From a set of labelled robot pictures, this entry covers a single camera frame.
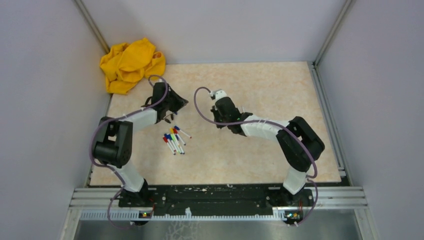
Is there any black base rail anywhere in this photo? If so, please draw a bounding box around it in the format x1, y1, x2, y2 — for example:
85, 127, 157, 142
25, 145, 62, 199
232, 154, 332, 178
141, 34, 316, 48
118, 183, 315, 217

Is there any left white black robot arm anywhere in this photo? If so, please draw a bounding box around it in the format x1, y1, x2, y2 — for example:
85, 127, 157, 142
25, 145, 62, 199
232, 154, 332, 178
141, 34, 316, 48
89, 82, 188, 207

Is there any aluminium frame rail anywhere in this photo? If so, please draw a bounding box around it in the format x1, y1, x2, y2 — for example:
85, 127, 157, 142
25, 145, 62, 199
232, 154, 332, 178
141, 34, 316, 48
69, 187, 120, 209

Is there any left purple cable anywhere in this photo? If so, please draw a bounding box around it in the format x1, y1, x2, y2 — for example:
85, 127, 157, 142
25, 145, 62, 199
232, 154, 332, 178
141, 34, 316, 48
88, 75, 170, 232

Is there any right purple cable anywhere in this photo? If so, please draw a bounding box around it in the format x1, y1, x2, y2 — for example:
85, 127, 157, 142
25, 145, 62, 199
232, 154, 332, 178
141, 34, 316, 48
193, 86, 320, 227

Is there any yellow crumpled cloth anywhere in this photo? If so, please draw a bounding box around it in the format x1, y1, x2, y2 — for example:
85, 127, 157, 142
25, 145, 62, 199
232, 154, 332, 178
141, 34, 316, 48
99, 37, 167, 95

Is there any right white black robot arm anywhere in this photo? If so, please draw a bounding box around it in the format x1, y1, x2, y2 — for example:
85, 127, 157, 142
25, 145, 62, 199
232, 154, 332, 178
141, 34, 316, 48
210, 91, 325, 206

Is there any yellow cap marker pen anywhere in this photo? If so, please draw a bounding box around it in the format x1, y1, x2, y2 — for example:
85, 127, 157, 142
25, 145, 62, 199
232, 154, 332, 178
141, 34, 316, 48
169, 128, 182, 150

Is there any green cap marker pen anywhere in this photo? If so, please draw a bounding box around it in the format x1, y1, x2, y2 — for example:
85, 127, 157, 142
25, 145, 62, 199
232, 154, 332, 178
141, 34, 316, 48
170, 133, 184, 154

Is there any purple cable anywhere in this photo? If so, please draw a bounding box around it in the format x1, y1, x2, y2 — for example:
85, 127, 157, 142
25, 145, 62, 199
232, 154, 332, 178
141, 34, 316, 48
193, 86, 320, 227
88, 75, 170, 232

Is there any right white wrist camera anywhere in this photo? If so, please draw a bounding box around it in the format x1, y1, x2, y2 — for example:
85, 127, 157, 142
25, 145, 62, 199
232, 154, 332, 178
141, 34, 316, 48
209, 89, 227, 102

